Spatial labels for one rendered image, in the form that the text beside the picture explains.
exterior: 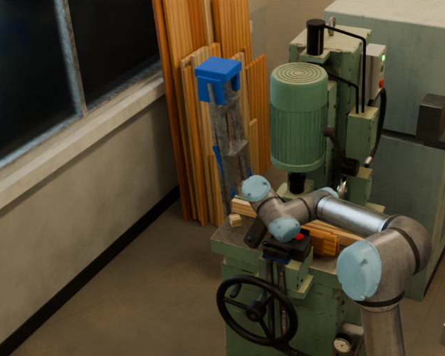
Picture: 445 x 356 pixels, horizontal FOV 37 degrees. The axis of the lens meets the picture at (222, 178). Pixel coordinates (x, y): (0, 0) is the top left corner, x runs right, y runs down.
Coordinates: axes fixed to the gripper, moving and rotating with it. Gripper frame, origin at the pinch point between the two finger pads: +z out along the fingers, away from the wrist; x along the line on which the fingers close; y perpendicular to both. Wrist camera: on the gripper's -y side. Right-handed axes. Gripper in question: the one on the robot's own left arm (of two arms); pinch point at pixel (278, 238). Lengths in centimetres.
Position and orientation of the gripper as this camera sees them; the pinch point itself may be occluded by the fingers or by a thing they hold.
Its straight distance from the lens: 209.5
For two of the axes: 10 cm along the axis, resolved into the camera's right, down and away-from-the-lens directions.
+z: 3.0, 4.4, 8.4
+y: 7.1, -6.9, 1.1
